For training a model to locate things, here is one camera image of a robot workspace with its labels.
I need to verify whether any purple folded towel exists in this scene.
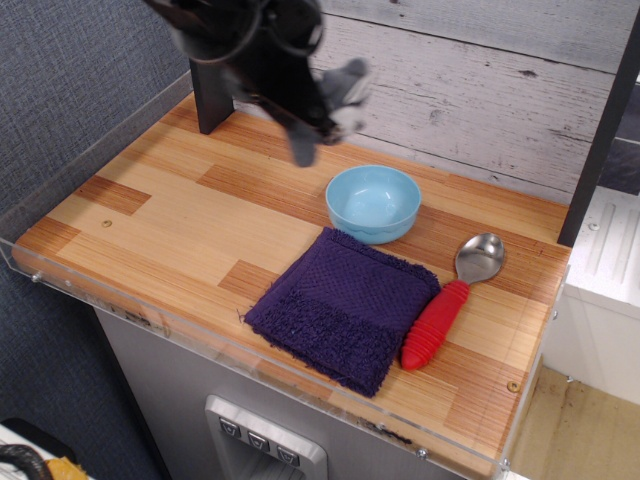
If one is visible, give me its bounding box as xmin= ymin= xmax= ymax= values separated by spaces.
xmin=245 ymin=228 xmax=441 ymax=398

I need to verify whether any dark vertical post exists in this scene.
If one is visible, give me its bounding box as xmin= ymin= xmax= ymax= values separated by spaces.
xmin=557 ymin=11 xmax=639 ymax=247
xmin=189 ymin=60 xmax=234 ymax=135

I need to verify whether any left dark vertical post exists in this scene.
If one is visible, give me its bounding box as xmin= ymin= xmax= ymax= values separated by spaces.
xmin=189 ymin=60 xmax=234 ymax=135

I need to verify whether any yellow object bottom left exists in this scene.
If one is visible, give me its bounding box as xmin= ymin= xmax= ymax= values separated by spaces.
xmin=45 ymin=457 xmax=92 ymax=480

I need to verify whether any white appliance at right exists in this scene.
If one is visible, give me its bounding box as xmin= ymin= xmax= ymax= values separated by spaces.
xmin=542 ymin=187 xmax=639 ymax=404

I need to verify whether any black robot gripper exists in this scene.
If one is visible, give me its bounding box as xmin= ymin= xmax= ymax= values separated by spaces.
xmin=147 ymin=1 xmax=341 ymax=145

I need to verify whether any red handled metal spoon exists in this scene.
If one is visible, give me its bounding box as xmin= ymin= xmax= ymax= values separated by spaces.
xmin=400 ymin=233 xmax=505 ymax=371

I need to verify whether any gray cabinet under table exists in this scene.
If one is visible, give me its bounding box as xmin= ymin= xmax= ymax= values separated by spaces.
xmin=97 ymin=311 xmax=455 ymax=479

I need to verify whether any right dark vertical post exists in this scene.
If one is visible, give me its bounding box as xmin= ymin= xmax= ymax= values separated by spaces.
xmin=557 ymin=11 xmax=639 ymax=247

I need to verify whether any clear acrylic table guard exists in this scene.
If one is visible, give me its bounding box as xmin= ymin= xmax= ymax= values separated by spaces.
xmin=1 ymin=69 xmax=569 ymax=479

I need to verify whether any light blue plastic bowl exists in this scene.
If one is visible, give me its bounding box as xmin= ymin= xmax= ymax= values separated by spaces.
xmin=325 ymin=165 xmax=422 ymax=245

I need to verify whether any silver dispenser button panel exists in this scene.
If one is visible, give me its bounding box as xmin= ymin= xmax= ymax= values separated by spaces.
xmin=205 ymin=395 xmax=329 ymax=480

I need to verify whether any gray plush toy animal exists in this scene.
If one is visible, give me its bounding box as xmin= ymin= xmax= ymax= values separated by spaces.
xmin=286 ymin=58 xmax=372 ymax=168

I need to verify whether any black cable bottom left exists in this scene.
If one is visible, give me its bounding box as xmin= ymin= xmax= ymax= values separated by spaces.
xmin=0 ymin=442 xmax=55 ymax=480

